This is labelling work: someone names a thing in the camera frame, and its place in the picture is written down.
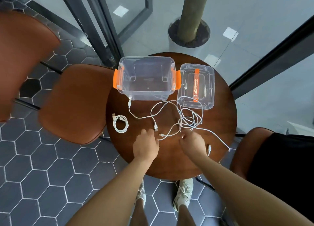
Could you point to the person's right hand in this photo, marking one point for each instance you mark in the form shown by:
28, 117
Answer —
193, 143

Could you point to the person's left hand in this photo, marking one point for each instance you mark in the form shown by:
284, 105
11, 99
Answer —
146, 146

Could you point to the person's right fingers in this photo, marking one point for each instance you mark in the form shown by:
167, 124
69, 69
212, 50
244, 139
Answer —
186, 135

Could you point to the person's left fingers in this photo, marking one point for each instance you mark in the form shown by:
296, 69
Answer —
147, 133

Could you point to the person's left forearm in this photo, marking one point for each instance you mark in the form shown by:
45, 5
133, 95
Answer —
115, 196

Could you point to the person's right forearm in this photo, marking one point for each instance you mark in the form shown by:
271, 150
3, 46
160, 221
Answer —
240, 191

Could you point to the clear storage box orange latches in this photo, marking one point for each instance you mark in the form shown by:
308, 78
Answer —
146, 78

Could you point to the brown leather chair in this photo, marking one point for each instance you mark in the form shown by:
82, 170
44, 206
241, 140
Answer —
76, 103
241, 150
22, 56

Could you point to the person's right white shoe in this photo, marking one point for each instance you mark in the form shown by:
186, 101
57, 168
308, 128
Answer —
183, 192

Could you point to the person's white shoe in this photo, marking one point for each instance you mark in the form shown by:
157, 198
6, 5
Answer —
141, 194
183, 192

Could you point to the person's left white shoe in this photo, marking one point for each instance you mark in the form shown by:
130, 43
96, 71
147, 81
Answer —
141, 194

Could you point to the person's right leg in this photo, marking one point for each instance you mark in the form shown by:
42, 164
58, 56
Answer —
185, 216

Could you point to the person's leg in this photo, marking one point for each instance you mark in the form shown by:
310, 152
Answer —
185, 216
138, 214

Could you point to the person's left leg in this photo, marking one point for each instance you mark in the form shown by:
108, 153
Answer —
138, 214

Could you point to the white round planter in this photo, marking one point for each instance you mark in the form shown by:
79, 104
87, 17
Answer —
189, 43

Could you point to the tree trunk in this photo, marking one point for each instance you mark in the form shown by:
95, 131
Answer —
193, 12

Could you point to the black metal door frame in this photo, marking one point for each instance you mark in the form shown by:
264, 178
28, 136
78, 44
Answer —
105, 27

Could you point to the black metal window frame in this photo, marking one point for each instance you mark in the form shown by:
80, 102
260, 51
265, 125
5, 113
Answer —
274, 59

